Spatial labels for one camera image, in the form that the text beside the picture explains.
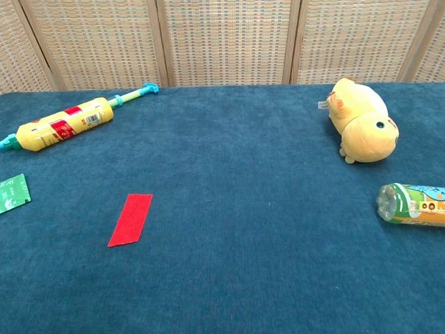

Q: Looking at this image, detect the clear plastic bottle colourful label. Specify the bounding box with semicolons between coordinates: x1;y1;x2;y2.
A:
376;182;445;228

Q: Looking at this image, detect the blue table cloth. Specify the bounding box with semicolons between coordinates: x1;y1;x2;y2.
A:
0;82;445;334

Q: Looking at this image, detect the red plastic piece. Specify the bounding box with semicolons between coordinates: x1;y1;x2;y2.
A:
107;193;154;248

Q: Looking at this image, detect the yellow plush toy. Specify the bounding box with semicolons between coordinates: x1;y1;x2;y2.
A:
318;77;400;165

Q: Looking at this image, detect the green card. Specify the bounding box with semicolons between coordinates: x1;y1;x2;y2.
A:
0;173;32;215

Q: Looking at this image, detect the woven folding screen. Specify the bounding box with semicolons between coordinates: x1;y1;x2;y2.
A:
0;0;445;95

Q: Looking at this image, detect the yellow toy water pump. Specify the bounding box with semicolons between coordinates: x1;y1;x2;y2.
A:
0;82;160;154

